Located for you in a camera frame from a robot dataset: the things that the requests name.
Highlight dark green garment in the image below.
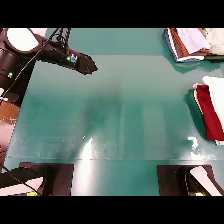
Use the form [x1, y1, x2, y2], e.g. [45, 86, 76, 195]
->
[204, 54, 224, 63]

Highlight pale lavender garment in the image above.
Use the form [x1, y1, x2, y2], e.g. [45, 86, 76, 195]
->
[176, 28, 212, 55]

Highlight brown garment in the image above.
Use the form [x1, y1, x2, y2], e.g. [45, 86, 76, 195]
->
[168, 28, 210, 61]

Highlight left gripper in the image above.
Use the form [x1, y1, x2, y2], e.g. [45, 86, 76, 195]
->
[73, 53, 99, 76]

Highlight cream garment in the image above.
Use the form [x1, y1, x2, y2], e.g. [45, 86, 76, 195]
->
[203, 28, 224, 56]

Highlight white garment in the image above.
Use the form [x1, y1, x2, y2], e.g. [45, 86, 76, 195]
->
[201, 75, 224, 135]
[192, 82, 224, 147]

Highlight blue garment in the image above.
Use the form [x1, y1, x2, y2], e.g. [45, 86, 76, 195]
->
[163, 28, 205, 64]

